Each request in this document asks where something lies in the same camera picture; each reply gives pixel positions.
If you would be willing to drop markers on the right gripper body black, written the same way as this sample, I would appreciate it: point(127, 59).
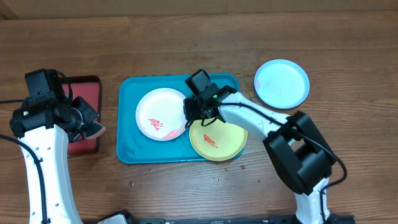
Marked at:
point(198, 111)

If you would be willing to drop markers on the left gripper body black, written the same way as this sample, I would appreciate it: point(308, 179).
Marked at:
point(82, 115)

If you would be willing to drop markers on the dark green sponge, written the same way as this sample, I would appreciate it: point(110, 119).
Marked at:
point(93, 130)

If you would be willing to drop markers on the green rimmed plate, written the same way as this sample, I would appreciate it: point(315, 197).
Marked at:
point(219, 141)

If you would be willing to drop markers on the white plate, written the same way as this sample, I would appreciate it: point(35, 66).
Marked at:
point(159, 114)

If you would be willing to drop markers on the light blue plate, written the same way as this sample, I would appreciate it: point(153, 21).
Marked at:
point(281, 84)

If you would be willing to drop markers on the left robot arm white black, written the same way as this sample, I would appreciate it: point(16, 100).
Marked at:
point(48, 120)

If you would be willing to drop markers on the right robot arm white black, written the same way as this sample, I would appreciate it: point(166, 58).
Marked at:
point(299, 153)

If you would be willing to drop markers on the black tray with red liquid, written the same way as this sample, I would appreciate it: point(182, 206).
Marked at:
point(90, 89)

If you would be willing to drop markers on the teal plastic tray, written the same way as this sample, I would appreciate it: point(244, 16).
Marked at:
point(132, 146)

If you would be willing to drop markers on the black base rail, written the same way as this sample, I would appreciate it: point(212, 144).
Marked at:
point(124, 216)

